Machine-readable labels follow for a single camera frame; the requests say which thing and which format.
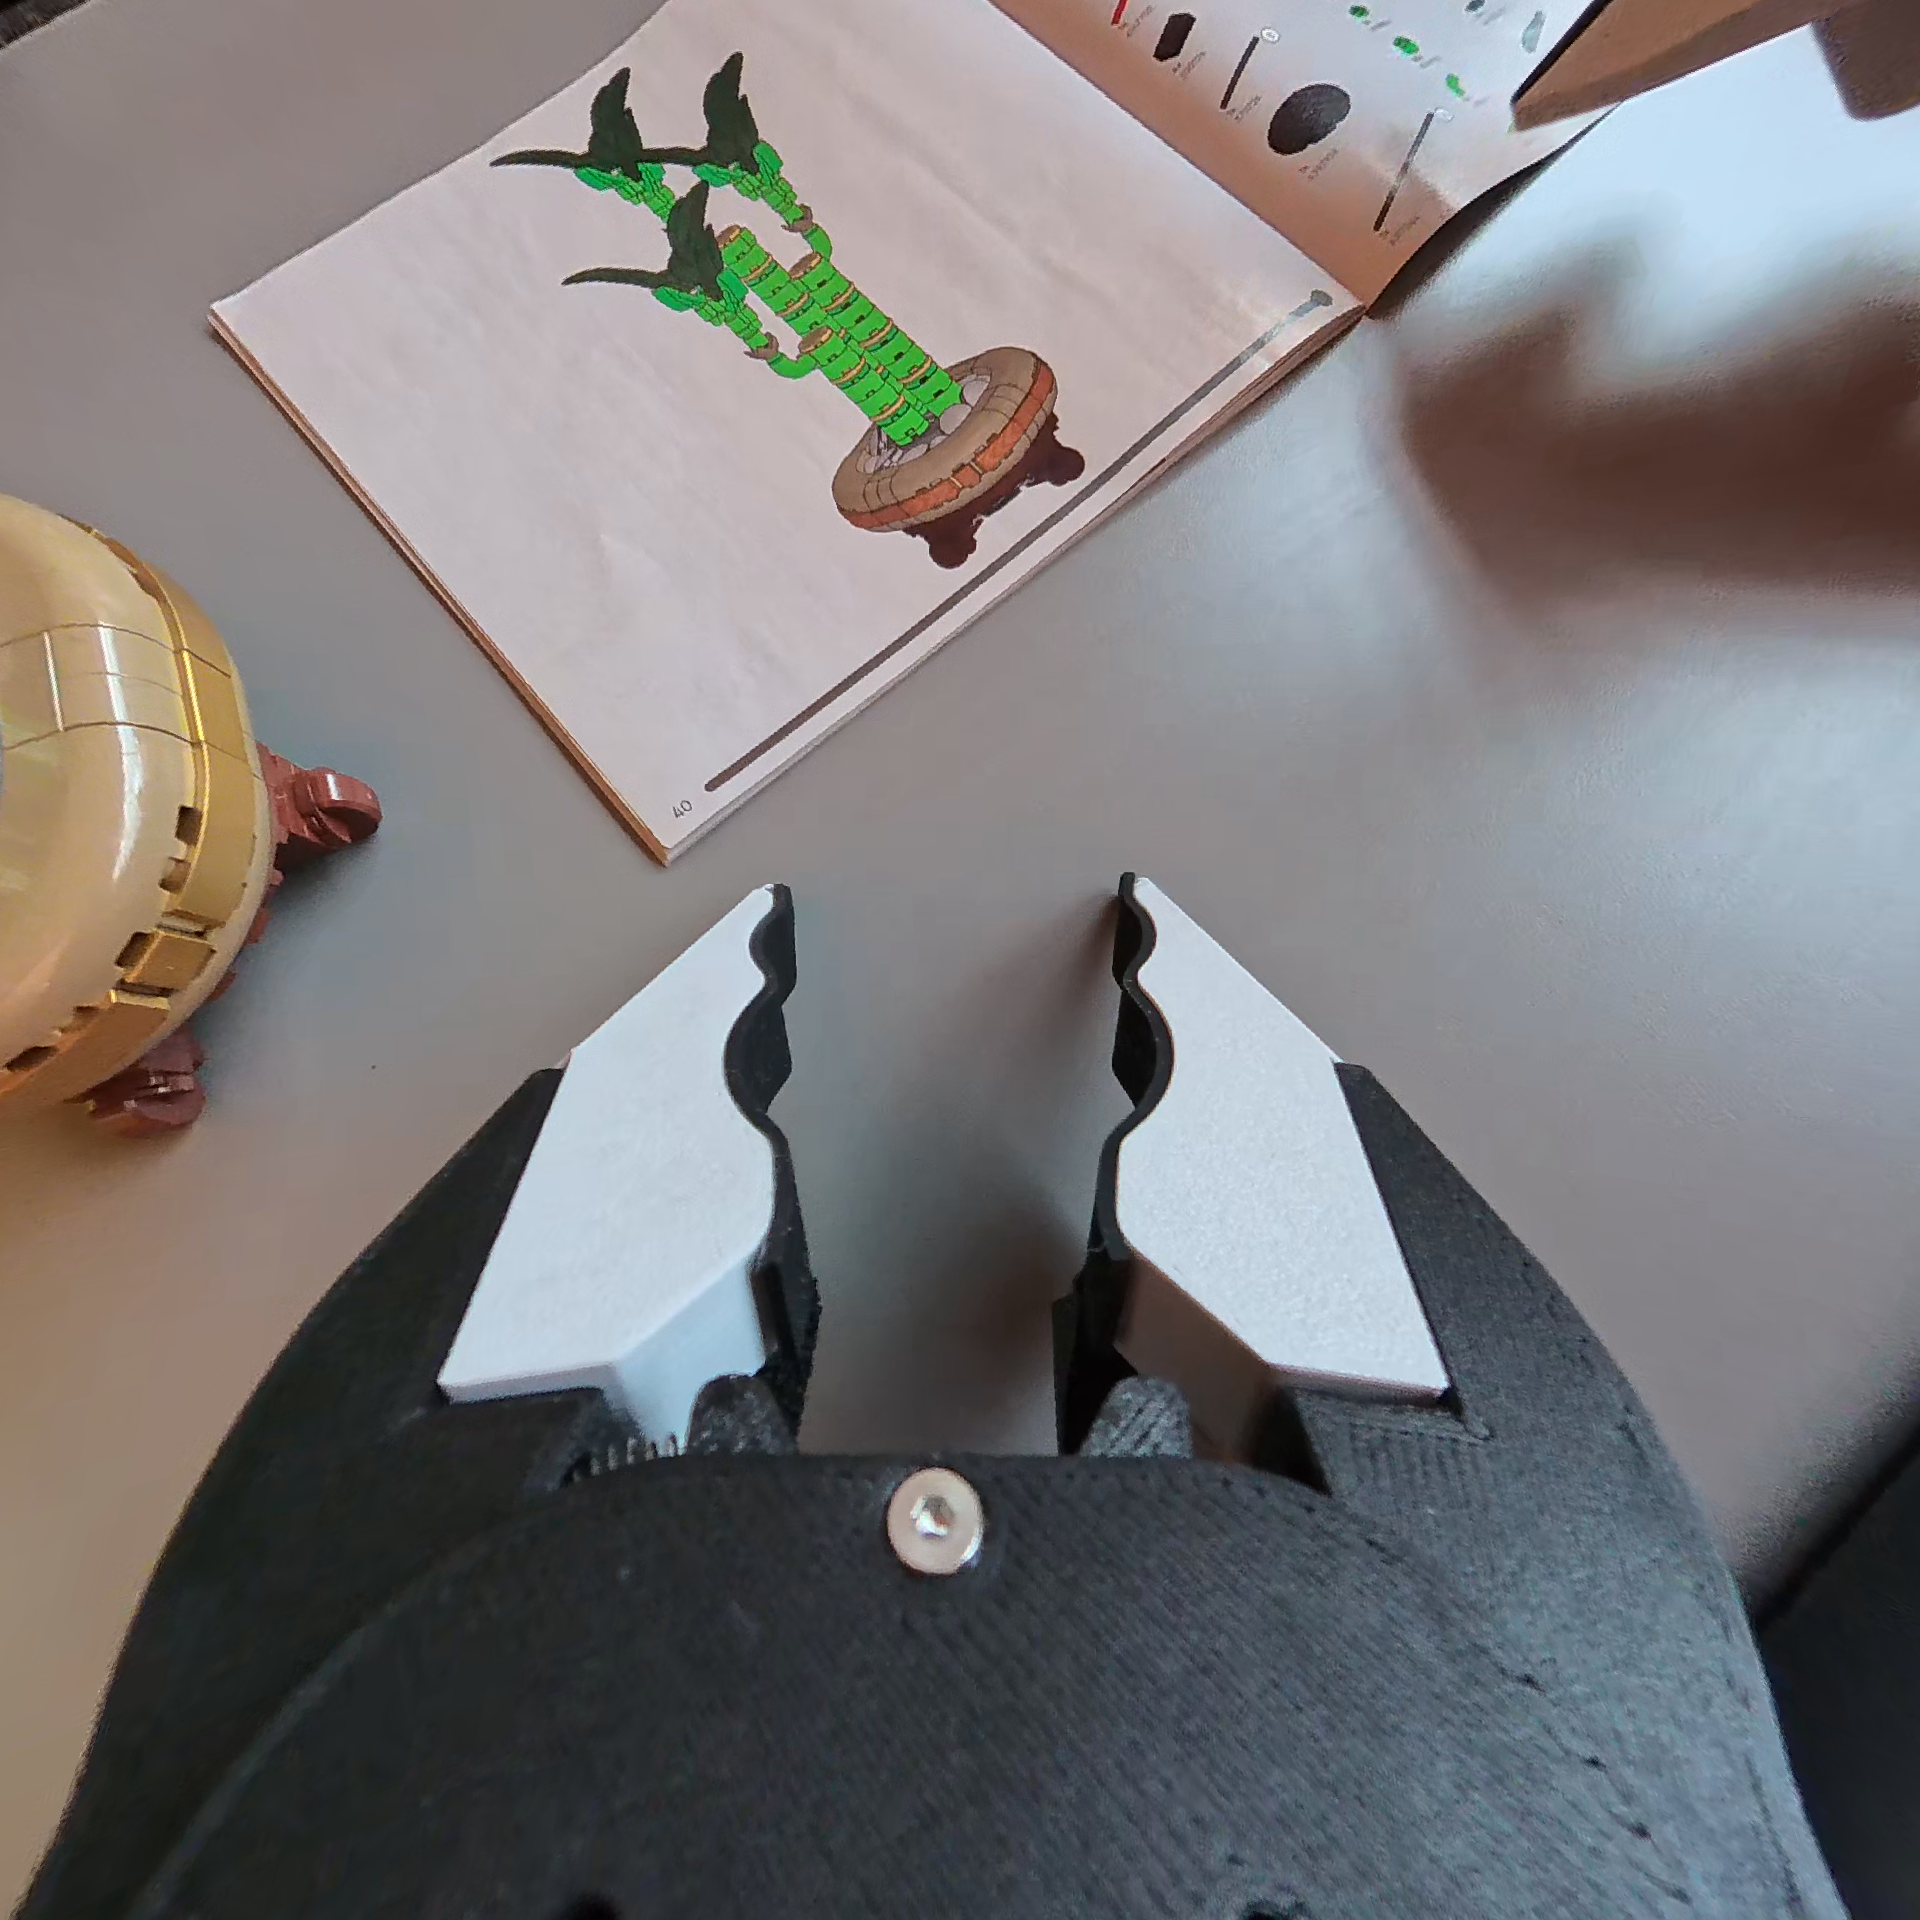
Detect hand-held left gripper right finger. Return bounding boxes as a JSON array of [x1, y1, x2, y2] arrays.
[[1053, 870, 1449, 1454]]

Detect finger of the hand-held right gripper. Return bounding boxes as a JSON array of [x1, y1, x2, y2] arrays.
[[1822, 16, 1920, 125], [1505, 0, 1840, 134]]

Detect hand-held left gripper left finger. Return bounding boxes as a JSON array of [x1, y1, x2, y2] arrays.
[[439, 885, 817, 1448]]

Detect green lego bamboo plant model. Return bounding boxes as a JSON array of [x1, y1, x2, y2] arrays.
[[0, 495, 384, 1134]]

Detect white lego instruction booklet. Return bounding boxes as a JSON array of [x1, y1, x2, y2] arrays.
[[207, 0, 1636, 868]]

